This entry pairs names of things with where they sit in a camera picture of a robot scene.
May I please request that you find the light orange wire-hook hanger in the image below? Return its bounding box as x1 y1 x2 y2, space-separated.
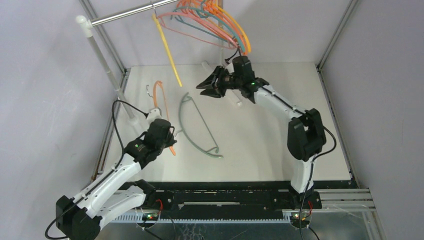
143 80 177 157

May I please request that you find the pink wire-hook hanger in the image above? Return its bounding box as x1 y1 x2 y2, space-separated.
157 11 242 51

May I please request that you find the teal plastic hanger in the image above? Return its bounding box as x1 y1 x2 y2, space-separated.
170 3 246 57

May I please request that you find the orange plastic hanger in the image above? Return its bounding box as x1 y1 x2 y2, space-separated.
188 0 249 56
177 0 246 54

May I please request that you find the yellow-orange plastic hanger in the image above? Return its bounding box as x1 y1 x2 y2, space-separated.
208 0 252 56

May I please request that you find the pale yellow wire-hook hanger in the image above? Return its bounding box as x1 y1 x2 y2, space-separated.
150 1 183 88

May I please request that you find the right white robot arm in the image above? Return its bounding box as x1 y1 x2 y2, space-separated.
196 55 327 208

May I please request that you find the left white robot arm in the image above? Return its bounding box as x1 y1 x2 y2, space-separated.
52 118 176 240

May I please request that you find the left small circuit board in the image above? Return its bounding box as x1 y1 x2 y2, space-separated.
141 213 159 223

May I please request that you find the small circuit board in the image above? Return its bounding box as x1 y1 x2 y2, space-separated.
141 213 159 223
290 213 310 222

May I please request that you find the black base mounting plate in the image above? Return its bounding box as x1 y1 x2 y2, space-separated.
138 180 358 221

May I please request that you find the right small circuit board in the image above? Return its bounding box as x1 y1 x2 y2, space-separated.
290 213 310 222

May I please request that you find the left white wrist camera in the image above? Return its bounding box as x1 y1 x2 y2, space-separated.
146 107 163 125

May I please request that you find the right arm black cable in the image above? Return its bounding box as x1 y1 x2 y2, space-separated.
224 46 338 240

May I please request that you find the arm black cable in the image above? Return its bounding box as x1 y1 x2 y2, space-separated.
224 46 338 240
44 99 150 240

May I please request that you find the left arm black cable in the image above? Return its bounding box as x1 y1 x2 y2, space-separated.
44 99 150 240

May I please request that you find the grey-green wire-hook hanger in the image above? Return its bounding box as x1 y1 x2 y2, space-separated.
177 92 224 159

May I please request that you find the white clothes rack frame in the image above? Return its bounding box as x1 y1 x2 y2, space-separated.
81 0 238 117

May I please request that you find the aluminium rail frame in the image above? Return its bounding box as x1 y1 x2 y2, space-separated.
110 189 375 224

